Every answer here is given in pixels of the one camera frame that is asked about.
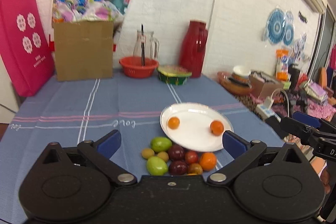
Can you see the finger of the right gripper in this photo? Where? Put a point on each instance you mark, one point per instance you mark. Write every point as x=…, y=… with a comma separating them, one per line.
x=318, y=123
x=303, y=131

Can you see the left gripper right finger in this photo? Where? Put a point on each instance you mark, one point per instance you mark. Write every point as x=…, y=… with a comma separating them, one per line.
x=246, y=155

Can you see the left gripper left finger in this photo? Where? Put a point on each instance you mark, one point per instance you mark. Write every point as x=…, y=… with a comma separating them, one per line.
x=98, y=154

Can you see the large orange front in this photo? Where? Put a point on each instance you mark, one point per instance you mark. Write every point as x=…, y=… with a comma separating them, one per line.
x=216, y=127

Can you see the large orange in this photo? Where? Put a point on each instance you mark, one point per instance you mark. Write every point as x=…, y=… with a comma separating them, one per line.
x=208, y=161
x=216, y=127

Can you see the brown longan fruit one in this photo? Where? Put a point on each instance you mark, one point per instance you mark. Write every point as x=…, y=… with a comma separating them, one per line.
x=147, y=153

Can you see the red-yellow small fruit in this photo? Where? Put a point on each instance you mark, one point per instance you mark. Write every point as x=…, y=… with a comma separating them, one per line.
x=195, y=168

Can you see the red tomato-like fruit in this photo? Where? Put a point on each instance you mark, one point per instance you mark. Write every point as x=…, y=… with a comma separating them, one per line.
x=191, y=157

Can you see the small green apple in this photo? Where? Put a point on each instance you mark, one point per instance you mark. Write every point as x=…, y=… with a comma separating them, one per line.
x=156, y=166

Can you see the large green apple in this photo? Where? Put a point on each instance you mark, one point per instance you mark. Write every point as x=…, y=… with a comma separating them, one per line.
x=159, y=144

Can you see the brown longan fruit two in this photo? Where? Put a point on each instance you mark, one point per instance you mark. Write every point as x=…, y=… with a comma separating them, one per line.
x=163, y=155

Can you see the dark red plum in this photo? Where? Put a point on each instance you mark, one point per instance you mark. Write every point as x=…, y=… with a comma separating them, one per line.
x=178, y=168
x=176, y=152

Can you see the dark red plum front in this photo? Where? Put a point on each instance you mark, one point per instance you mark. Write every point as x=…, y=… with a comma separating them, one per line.
x=178, y=168

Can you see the small orange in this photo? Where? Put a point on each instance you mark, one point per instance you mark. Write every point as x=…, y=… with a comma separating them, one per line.
x=173, y=123

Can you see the pink floral side tablecloth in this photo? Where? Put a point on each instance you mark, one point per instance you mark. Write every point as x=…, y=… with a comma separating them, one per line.
x=318, y=111

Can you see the white power strip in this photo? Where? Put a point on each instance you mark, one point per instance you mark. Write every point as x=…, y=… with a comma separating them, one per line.
x=265, y=112

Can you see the blue striped tablecloth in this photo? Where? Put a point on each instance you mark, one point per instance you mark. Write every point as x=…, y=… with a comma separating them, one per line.
x=70, y=112

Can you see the white porcelain plate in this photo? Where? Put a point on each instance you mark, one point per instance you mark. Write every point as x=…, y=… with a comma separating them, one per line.
x=194, y=129

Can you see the brown cardboard box right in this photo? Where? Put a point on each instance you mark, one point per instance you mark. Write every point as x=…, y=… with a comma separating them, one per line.
x=263, y=85

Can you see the orange-brown bowl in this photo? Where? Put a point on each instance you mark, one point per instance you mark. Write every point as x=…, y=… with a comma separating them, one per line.
x=233, y=86

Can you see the orange snack package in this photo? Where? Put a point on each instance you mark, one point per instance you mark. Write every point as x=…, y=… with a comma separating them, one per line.
x=282, y=65

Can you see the red plastic basket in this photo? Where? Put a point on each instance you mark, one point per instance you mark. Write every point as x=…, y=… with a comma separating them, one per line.
x=132, y=67

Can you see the blue paper fan decoration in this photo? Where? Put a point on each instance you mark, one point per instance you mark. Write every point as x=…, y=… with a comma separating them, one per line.
x=279, y=27

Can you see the green instant noodle bowl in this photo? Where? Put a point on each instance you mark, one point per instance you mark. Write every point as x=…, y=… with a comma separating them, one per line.
x=173, y=74

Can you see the glass pitcher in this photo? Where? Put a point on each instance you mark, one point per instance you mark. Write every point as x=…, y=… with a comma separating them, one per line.
x=151, y=45

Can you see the black stick in pitcher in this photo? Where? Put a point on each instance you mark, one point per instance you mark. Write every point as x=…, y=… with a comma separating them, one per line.
x=142, y=46

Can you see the red thermos jug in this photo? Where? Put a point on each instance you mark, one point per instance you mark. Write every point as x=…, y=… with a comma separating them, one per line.
x=193, y=48

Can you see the pink tote bag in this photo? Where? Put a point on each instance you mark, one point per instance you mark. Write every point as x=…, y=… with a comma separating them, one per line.
x=24, y=49

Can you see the floral cloth in box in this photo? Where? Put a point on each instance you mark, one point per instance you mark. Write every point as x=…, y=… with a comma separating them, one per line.
x=85, y=10

